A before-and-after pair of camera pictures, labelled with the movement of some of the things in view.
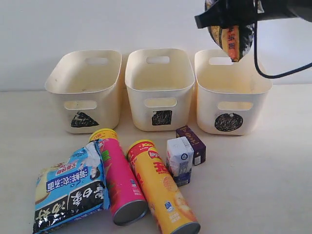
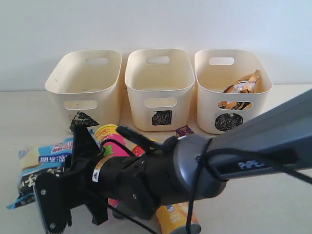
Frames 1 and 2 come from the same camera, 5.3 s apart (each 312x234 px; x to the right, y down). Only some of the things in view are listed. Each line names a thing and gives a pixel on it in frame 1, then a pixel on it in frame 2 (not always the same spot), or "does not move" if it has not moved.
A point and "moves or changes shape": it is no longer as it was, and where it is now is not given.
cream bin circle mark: [231, 96] does not move
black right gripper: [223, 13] -> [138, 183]
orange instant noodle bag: [235, 41] -> [247, 85]
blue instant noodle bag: [73, 188] moves or changes shape
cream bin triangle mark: [86, 84] does not move
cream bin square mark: [160, 82] does not move
